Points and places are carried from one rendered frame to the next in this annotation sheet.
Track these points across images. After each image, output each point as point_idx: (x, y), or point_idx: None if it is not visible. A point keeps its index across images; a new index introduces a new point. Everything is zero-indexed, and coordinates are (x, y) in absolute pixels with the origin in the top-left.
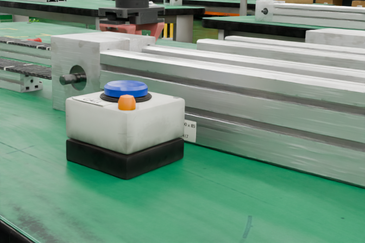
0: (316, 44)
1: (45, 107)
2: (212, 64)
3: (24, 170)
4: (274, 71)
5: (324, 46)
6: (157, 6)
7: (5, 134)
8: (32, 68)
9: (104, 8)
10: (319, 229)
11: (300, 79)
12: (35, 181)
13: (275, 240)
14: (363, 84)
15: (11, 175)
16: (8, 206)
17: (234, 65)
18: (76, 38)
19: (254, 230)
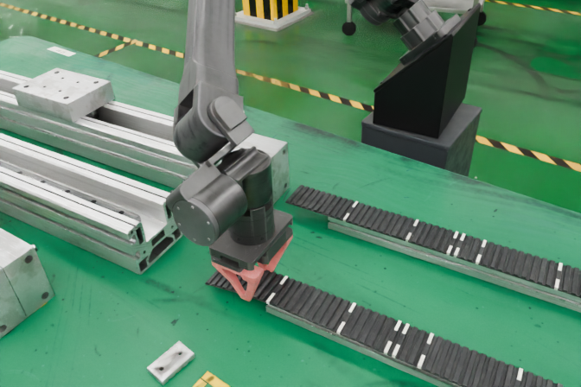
0: (59, 202)
1: (296, 188)
2: (173, 119)
3: (259, 126)
4: (143, 115)
5: (60, 193)
6: (218, 244)
7: (290, 149)
8: (332, 204)
9: (282, 212)
10: None
11: (137, 107)
12: (251, 121)
13: (168, 111)
14: (112, 105)
15: (262, 123)
16: (252, 111)
17: (162, 120)
18: (264, 137)
19: (173, 112)
